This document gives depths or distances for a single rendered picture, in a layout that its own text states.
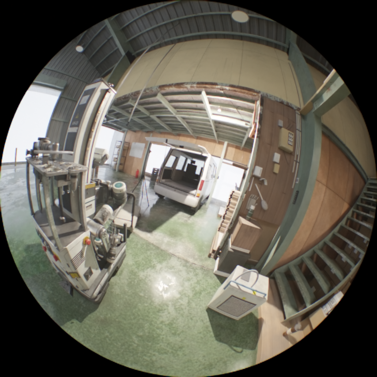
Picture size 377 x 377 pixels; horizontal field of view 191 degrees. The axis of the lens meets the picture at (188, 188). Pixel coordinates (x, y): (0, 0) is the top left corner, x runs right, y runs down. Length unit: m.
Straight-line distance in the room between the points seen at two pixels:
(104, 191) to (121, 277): 0.97
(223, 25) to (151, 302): 5.77
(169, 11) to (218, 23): 1.57
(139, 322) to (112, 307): 0.28
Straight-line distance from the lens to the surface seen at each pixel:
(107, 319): 1.33
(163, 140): 2.36
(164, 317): 1.32
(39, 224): 0.94
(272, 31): 4.63
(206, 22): 4.72
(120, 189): 0.96
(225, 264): 1.65
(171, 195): 3.25
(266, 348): 1.67
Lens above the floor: 1.28
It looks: 10 degrees down
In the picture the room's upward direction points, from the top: 16 degrees clockwise
